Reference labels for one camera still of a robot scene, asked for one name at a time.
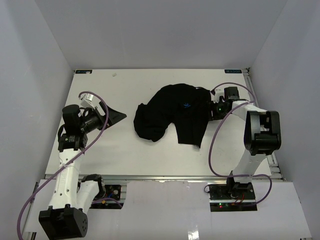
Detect black table label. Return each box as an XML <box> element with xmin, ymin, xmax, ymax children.
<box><xmin>224</xmin><ymin>69</ymin><xmax>242</xmax><ymax>74</ymax></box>
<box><xmin>75</xmin><ymin>69</ymin><xmax>93</xmax><ymax>74</ymax></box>

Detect black t-shirt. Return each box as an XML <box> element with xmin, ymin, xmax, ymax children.
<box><xmin>133</xmin><ymin>83</ymin><xmax>211</xmax><ymax>148</ymax></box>

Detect right black table label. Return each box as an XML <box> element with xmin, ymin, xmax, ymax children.
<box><xmin>224</xmin><ymin>69</ymin><xmax>242</xmax><ymax>74</ymax></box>

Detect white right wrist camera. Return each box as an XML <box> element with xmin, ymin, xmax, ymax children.
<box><xmin>210</xmin><ymin>88</ymin><xmax>224</xmax><ymax>103</ymax></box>

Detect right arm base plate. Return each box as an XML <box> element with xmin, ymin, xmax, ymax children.
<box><xmin>204</xmin><ymin>184</ymin><xmax>258</xmax><ymax>213</ymax></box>

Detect left black table label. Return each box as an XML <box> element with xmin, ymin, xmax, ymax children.
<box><xmin>75</xmin><ymin>69</ymin><xmax>93</xmax><ymax>74</ymax></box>

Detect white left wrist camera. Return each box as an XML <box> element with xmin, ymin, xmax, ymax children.
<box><xmin>78</xmin><ymin>93</ymin><xmax>95</xmax><ymax>109</ymax></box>

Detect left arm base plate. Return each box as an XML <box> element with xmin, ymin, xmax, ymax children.
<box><xmin>90</xmin><ymin>184</ymin><xmax>123</xmax><ymax>210</ymax></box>

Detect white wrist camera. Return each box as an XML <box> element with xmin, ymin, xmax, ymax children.
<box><xmin>210</xmin><ymin>88</ymin><xmax>224</xmax><ymax>103</ymax></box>
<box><xmin>78</xmin><ymin>93</ymin><xmax>95</xmax><ymax>109</ymax></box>

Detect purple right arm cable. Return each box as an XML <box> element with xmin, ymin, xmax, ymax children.
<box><xmin>204</xmin><ymin>82</ymin><xmax>273</xmax><ymax>207</ymax></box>

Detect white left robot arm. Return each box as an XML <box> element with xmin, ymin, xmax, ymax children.
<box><xmin>38</xmin><ymin>102</ymin><xmax>126</xmax><ymax>240</ymax></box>

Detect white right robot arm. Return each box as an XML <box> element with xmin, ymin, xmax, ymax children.
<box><xmin>208</xmin><ymin>82</ymin><xmax>282</xmax><ymax>199</ymax></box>

